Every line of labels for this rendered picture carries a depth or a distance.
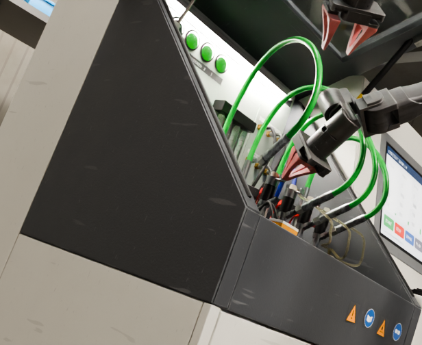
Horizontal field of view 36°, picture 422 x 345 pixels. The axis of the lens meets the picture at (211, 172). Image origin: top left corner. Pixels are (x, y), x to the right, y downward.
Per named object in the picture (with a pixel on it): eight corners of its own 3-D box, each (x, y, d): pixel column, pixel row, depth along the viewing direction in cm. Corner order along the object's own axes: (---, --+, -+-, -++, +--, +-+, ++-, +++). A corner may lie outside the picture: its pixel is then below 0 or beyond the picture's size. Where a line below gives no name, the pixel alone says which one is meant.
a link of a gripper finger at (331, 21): (308, 38, 124) (326, -8, 119) (342, 46, 126) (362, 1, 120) (315, 55, 119) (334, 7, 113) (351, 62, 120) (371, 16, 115)
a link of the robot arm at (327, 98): (386, 98, 130) (390, 130, 136) (366, 68, 139) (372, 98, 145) (328, 117, 131) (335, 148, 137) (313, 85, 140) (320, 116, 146)
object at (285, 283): (227, 310, 100) (262, 214, 103) (207, 302, 103) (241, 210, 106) (394, 374, 143) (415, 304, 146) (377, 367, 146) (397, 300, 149)
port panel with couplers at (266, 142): (231, 208, 174) (269, 105, 180) (222, 206, 177) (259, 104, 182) (259, 223, 183) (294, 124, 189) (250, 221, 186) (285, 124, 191)
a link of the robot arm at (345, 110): (350, 116, 130) (368, 129, 133) (340, 96, 136) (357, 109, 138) (325, 138, 133) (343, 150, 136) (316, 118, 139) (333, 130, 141)
